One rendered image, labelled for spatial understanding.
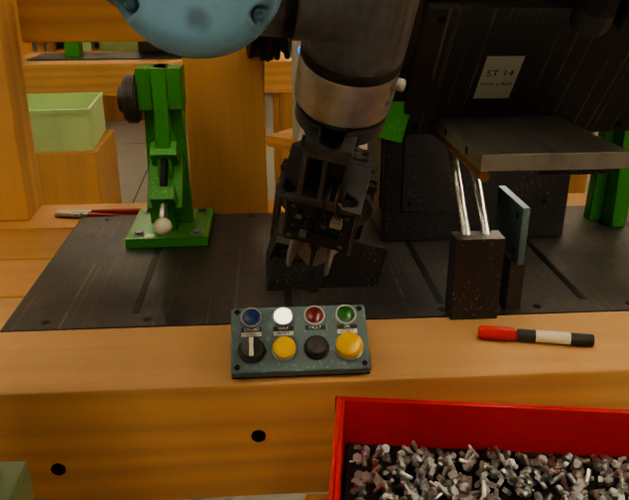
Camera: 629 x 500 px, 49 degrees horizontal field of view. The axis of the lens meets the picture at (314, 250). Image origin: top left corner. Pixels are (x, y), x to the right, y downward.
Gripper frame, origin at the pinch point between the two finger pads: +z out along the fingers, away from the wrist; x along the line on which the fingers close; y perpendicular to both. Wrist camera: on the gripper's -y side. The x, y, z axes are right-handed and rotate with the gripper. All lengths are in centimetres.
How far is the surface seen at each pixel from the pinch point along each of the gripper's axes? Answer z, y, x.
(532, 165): -6.9, -12.8, 19.7
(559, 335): 10.6, -5.7, 29.4
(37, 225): 45, -28, -52
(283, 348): 9.9, 6.0, -0.8
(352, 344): 9.1, 3.7, 6.3
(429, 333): 14.9, -4.5, 15.2
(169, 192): 24.2, -24.8, -25.0
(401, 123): 2.3, -26.3, 5.9
